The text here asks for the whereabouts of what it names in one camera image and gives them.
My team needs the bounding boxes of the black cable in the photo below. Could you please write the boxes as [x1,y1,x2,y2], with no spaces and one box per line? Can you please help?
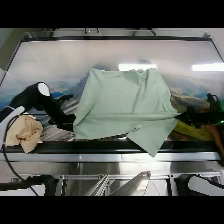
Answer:
[0,114,40,197]

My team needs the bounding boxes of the pale green T-shirt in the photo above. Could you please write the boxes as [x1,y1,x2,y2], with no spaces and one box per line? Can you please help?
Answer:
[72,67,181,158]

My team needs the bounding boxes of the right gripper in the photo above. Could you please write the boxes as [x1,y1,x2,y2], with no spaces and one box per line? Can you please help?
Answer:
[180,107,203,130]

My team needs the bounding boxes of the beige garment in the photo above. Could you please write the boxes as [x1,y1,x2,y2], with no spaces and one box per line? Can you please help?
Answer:
[4,114,45,154]

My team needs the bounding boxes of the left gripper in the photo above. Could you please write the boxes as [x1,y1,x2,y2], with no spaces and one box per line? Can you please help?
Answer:
[57,113,77,132]

